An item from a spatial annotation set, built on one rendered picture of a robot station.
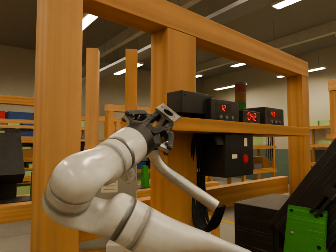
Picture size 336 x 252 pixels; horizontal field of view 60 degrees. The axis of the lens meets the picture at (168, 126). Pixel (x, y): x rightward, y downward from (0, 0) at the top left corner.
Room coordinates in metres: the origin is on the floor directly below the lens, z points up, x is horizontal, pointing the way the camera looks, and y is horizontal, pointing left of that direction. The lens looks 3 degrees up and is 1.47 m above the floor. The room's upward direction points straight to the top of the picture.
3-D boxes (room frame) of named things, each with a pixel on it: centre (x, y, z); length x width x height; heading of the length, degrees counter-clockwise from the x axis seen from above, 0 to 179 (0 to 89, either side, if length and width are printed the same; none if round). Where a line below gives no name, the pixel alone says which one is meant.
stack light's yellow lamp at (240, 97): (1.29, -0.33, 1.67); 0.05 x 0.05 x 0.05
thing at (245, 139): (1.07, -0.22, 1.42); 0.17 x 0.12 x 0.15; 132
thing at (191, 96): (0.96, -0.07, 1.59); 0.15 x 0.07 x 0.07; 132
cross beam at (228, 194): (1.27, -0.19, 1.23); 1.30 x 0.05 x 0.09; 132
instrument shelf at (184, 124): (1.18, -0.26, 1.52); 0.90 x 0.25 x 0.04; 132
